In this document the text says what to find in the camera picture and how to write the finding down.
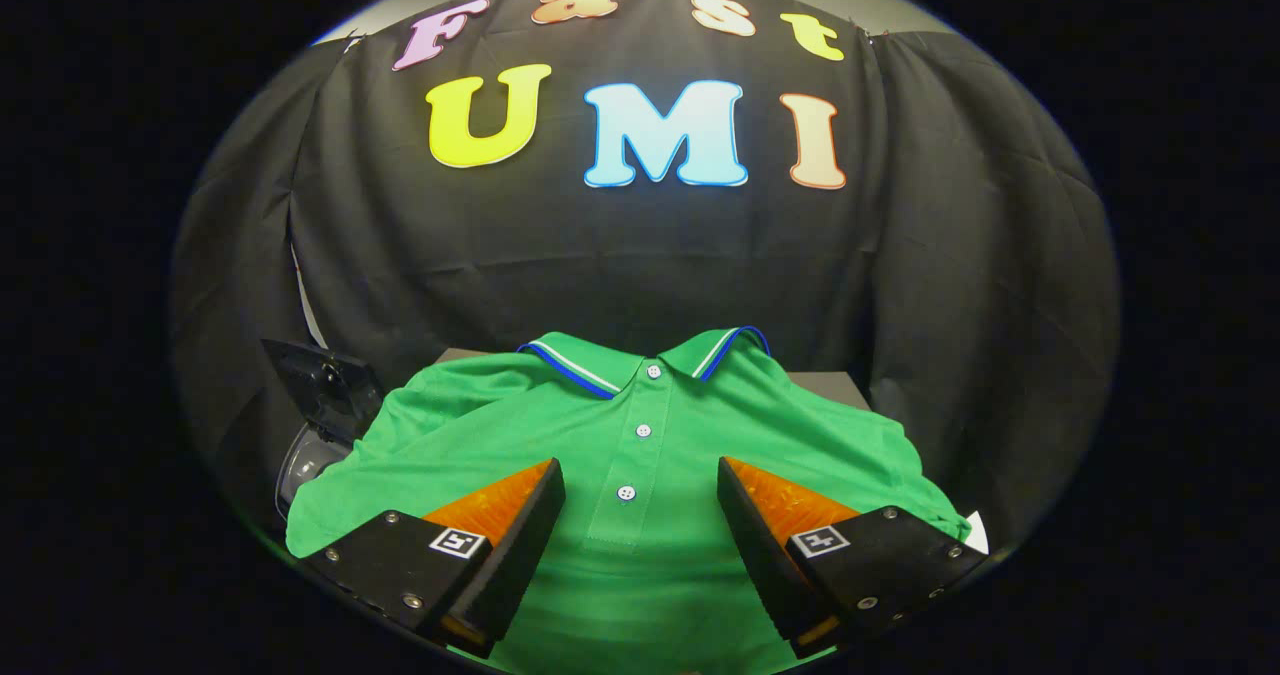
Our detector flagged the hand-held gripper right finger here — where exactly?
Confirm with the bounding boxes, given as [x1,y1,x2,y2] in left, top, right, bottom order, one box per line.
[717,455,991,659]

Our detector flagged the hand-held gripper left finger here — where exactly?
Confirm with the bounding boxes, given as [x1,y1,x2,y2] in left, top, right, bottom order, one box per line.
[300,457,567,659]

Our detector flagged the green polo shirt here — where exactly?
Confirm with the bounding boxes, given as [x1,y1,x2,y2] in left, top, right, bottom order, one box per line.
[285,327,973,675]

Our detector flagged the dark washing machine lid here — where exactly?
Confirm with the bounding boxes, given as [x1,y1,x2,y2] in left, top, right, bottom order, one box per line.
[262,338,386,446]

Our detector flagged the black backdrop cloth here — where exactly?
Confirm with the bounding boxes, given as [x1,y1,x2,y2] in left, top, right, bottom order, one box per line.
[168,0,1123,556]

